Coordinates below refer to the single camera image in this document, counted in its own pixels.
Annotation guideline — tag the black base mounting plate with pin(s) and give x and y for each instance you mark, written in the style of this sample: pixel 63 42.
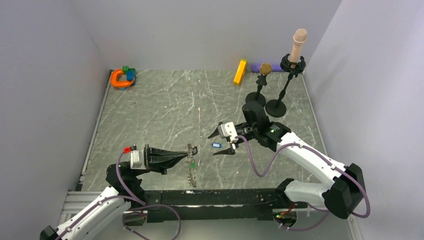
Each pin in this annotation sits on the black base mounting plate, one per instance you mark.
pixel 215 204

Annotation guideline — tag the purple cylinder toy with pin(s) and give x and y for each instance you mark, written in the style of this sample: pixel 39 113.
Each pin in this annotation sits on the purple cylinder toy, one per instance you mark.
pixel 257 67

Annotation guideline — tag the blue key tag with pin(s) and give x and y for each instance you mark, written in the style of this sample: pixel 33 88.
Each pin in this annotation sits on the blue key tag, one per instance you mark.
pixel 216 145

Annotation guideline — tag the green toy block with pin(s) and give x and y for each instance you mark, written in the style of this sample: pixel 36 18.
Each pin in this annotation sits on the green toy block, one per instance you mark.
pixel 128 70

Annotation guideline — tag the tall black microphone stand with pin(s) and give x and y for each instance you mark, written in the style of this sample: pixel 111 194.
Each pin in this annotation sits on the tall black microphone stand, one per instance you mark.
pixel 275 107

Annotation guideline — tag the orange ring toy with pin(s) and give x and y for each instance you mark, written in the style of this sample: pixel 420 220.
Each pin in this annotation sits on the orange ring toy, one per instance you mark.
pixel 119 80

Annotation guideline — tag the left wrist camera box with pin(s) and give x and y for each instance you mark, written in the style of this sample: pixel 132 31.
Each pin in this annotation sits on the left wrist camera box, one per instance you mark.
pixel 137 161

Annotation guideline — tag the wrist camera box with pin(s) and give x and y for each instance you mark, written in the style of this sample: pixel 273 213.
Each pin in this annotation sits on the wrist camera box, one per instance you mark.
pixel 137 161
pixel 227 131

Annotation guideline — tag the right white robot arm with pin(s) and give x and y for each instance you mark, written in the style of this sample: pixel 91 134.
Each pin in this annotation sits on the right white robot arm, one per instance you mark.
pixel 341 188

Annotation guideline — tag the blue toy block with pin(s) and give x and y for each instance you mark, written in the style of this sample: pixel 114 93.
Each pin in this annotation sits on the blue toy block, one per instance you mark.
pixel 130 76

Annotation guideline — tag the yellow toy block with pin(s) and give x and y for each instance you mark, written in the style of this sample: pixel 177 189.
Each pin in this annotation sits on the yellow toy block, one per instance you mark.
pixel 240 72

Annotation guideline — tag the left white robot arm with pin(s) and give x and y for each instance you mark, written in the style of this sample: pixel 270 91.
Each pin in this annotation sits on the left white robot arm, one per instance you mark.
pixel 123 196

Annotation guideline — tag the pink microphone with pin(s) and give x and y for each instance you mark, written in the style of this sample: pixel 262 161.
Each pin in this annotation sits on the pink microphone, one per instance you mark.
pixel 299 38

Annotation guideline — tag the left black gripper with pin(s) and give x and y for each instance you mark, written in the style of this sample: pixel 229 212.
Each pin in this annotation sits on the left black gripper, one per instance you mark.
pixel 159 160

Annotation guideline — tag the short black microphone stand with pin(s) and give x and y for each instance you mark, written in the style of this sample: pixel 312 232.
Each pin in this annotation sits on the short black microphone stand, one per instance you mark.
pixel 257 96

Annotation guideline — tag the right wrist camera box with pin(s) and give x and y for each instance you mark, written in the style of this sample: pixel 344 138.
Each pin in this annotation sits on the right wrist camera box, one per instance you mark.
pixel 227 131

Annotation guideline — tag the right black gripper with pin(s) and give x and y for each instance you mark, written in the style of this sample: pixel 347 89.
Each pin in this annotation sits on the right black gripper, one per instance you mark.
pixel 230 151

